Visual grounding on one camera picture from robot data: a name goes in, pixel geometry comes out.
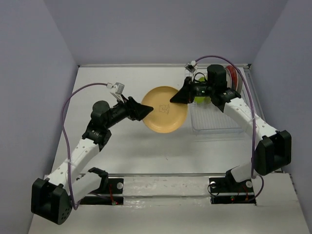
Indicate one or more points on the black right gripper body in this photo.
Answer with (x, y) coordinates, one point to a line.
(203, 89)

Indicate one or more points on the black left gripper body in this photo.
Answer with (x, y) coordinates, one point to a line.
(118, 113)

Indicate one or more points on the lime green plate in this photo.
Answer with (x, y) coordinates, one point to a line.
(201, 100)

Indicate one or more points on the red plate with teal flower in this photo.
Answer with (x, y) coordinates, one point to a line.
(233, 75)

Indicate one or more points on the small green red rimmed plate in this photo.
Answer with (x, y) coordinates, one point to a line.
(239, 81)

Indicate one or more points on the plain yellow plate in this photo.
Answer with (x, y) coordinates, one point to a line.
(166, 117)

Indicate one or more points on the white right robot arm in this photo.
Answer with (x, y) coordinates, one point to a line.
(271, 148)

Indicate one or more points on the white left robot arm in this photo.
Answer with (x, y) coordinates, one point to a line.
(55, 196)

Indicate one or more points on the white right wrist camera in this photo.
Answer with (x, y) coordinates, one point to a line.
(191, 66)

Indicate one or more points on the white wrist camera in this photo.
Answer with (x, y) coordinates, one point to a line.
(191, 66)
(116, 90)

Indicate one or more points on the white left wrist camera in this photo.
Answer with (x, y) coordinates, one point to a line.
(116, 90)

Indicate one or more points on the white wire dish rack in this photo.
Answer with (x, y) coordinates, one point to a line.
(206, 119)

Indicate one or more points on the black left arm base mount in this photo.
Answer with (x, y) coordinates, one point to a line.
(110, 194)

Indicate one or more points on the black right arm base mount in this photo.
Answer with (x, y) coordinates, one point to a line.
(223, 193)

